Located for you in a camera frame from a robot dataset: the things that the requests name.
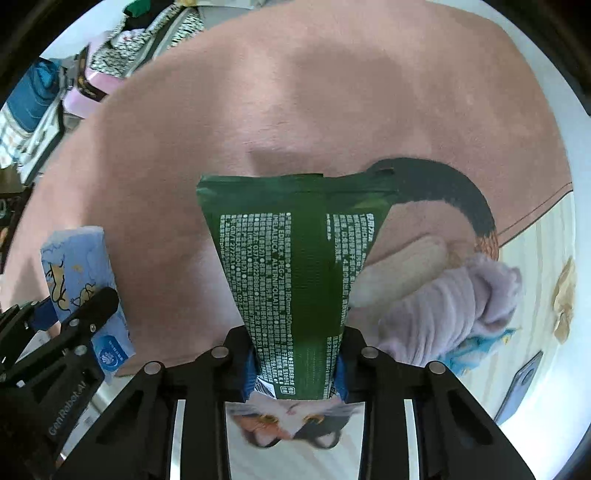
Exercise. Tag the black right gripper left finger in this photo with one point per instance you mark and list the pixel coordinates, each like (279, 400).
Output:
(133, 437)

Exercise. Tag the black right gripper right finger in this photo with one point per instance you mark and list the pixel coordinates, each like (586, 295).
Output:
(421, 422)

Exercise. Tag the blue bear tissue pack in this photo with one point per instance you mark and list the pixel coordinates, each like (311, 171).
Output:
(76, 265)

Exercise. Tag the lilac fuzzy sock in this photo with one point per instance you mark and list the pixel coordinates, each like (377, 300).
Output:
(423, 301)

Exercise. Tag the green wet wipes pack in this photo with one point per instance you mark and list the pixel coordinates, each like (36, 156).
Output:
(291, 248)

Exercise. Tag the grey smartphone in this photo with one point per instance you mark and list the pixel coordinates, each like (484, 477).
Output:
(518, 389)

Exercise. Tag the pink suitcase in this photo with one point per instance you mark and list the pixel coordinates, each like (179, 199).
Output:
(85, 87)

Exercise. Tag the black white patterned clothes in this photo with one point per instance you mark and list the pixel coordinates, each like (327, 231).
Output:
(148, 29)

